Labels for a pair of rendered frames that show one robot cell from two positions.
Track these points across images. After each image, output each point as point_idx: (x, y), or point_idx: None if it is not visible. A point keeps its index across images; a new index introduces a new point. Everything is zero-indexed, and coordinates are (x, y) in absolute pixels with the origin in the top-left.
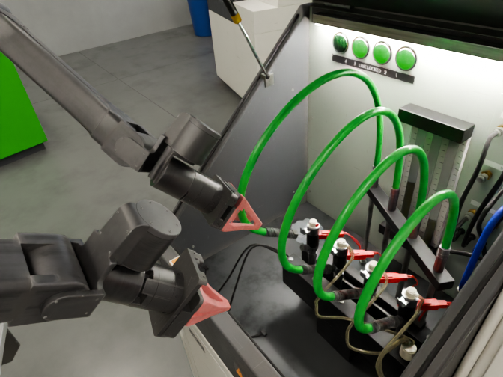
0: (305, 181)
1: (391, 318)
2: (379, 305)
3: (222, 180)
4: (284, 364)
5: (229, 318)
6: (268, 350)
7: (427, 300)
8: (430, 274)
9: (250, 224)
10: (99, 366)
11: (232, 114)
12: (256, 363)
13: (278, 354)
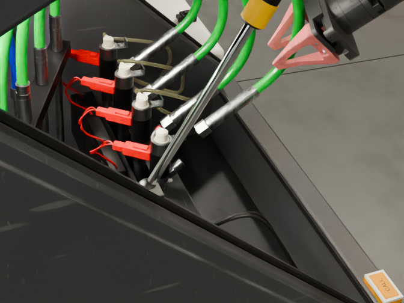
0: None
1: (137, 55)
2: (107, 131)
3: (323, 13)
4: (227, 216)
5: (302, 195)
6: (243, 235)
7: (87, 52)
8: (67, 53)
9: (284, 40)
10: None
11: (260, 264)
12: (276, 146)
13: (231, 227)
